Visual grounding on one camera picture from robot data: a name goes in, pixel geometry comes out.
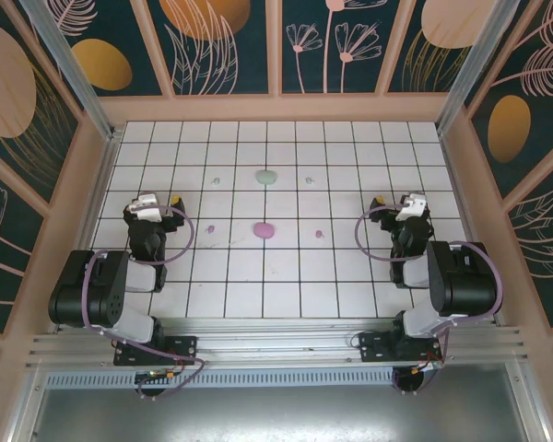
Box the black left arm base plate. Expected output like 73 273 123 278
113 334 199 367

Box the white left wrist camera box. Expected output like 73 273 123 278
129 192 163 221

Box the small circuit board with wires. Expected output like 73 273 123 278
409 358 445 373
135 367 179 383

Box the long aluminium mounting rail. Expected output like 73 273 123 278
25 316 529 369

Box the aluminium frame post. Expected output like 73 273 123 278
18 0 121 142
435 0 522 135

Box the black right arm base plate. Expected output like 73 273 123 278
358 331 400 365

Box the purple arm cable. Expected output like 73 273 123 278
80 204 208 402
354 204 504 397

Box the aluminium table side rail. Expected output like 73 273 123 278
54 128 124 332
437 123 503 328

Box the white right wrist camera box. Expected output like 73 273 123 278
394 192 429 223

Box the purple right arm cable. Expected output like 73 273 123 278
354 204 504 397

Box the slotted grey cable duct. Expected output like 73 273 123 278
45 366 397 390

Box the grey metal base sheet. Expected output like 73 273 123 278
8 363 549 442

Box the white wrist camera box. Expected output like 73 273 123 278
394 192 429 223
129 192 163 221

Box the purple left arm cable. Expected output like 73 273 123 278
80 204 208 402

